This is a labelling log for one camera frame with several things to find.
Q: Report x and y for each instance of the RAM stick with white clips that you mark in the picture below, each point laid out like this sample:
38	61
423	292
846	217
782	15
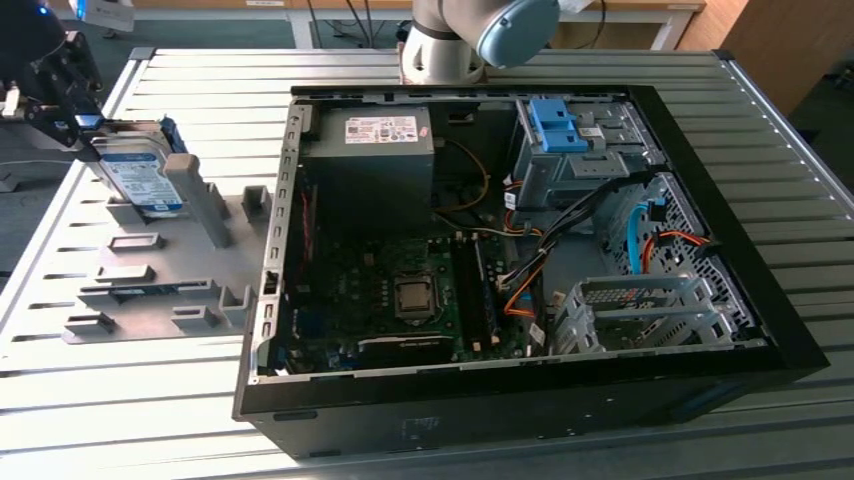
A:
486	290

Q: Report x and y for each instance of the brown wooden cabinet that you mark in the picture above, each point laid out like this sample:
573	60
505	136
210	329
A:
788	50

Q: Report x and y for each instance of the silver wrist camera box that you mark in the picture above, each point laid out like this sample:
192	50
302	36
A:
110	15

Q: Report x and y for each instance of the metal optical drive cage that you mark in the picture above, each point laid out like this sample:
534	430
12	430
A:
581	170

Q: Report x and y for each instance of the black PC case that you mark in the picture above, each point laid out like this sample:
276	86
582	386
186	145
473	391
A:
467	410

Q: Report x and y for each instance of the black graphics card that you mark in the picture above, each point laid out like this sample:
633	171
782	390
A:
407	350

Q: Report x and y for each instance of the black RAM slot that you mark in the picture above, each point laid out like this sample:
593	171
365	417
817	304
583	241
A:
467	295

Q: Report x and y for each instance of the metal disk bay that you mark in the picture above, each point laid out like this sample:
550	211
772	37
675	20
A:
657	314

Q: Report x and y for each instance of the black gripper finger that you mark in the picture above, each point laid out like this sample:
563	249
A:
80	70
47	130

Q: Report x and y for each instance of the bare RAM stick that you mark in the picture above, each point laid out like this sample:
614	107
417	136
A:
143	290

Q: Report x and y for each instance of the green motherboard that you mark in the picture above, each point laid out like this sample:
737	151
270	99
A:
347	300

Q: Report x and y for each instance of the gray power supply unit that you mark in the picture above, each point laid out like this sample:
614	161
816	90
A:
374	165

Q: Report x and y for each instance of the CPU socket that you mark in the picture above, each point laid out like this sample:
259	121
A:
414	295

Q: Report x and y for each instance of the gray floor bracket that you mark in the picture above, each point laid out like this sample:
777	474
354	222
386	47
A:
8	182

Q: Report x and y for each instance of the hard disk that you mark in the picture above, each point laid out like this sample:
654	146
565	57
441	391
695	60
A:
136	175

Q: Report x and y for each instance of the gray parts rack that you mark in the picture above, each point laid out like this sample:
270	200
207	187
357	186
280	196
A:
187	270

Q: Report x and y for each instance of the white framed wooden desk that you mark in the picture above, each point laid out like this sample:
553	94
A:
200	13

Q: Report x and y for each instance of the blue plastic latch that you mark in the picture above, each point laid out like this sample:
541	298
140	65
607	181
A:
554	125

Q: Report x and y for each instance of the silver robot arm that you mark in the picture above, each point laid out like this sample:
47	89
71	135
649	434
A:
441	55

